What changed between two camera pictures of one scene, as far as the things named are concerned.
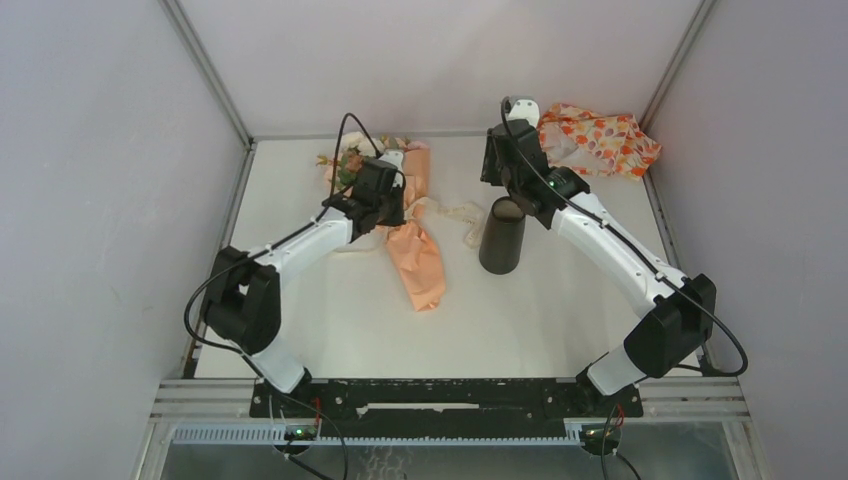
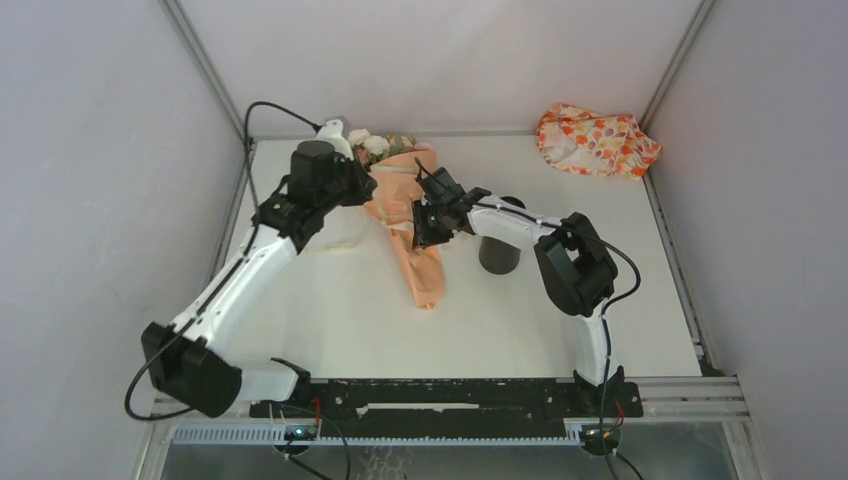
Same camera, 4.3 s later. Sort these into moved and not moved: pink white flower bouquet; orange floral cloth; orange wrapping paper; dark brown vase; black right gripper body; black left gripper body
Moved: black left gripper body; black right gripper body
Not moved: orange floral cloth; dark brown vase; orange wrapping paper; pink white flower bouquet
